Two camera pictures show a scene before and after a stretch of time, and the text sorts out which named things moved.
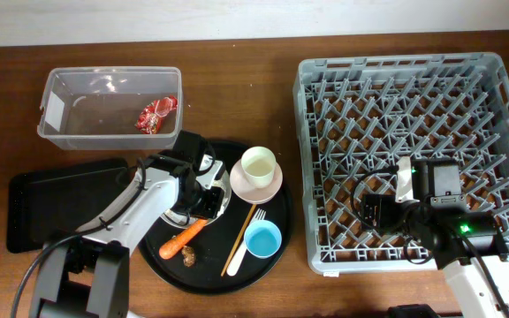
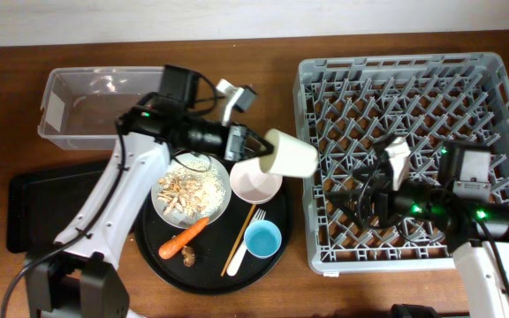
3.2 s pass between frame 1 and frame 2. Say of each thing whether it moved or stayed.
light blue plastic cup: stayed
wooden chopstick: stayed
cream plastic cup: moved
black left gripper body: moved
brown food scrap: stayed
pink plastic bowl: stayed
